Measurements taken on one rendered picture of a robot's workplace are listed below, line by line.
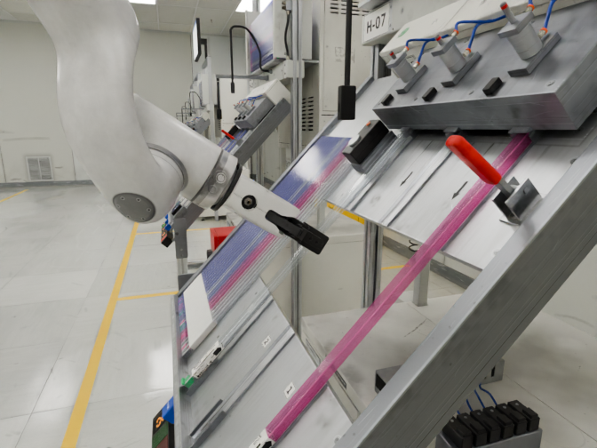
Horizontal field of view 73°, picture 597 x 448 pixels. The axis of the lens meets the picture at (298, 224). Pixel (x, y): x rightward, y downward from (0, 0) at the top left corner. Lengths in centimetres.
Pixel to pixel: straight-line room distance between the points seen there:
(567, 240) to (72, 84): 48
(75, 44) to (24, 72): 895
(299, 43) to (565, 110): 142
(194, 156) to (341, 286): 156
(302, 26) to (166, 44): 749
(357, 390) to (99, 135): 64
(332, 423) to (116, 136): 34
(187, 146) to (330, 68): 137
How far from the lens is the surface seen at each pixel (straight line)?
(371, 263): 114
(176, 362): 73
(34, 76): 938
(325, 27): 187
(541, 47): 50
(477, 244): 42
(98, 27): 48
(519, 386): 95
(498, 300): 38
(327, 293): 199
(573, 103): 45
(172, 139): 52
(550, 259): 40
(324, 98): 183
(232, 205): 54
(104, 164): 46
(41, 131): 934
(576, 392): 99
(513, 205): 40
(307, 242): 60
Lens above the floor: 111
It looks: 13 degrees down
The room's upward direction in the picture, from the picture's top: straight up
